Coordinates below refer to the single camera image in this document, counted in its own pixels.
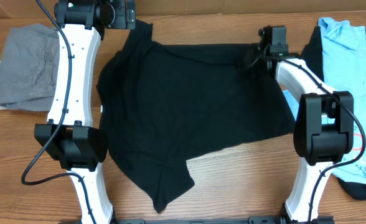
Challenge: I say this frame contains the black t-shirt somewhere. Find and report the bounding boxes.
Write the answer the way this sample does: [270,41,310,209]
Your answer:
[96,21,295,212]

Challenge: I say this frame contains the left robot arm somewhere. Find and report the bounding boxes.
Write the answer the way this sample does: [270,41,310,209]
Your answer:
[34,0,136,223]

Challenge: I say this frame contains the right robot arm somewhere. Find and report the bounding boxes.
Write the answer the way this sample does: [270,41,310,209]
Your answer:
[244,26,354,223]

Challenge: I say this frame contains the black garment under pile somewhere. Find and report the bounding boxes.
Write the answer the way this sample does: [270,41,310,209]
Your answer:
[301,27,366,200]

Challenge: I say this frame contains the light blue printed t-shirt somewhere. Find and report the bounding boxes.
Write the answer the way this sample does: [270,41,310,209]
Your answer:
[282,17,366,189]

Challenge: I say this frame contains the folded grey trousers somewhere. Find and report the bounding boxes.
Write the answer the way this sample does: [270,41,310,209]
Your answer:
[0,24,59,111]

